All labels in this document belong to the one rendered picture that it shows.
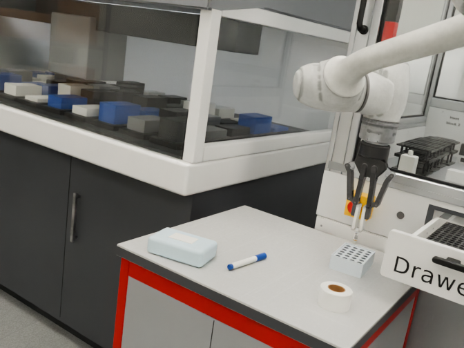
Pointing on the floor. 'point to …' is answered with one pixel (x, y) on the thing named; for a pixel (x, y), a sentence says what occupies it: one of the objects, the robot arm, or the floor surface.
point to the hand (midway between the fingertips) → (360, 217)
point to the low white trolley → (255, 291)
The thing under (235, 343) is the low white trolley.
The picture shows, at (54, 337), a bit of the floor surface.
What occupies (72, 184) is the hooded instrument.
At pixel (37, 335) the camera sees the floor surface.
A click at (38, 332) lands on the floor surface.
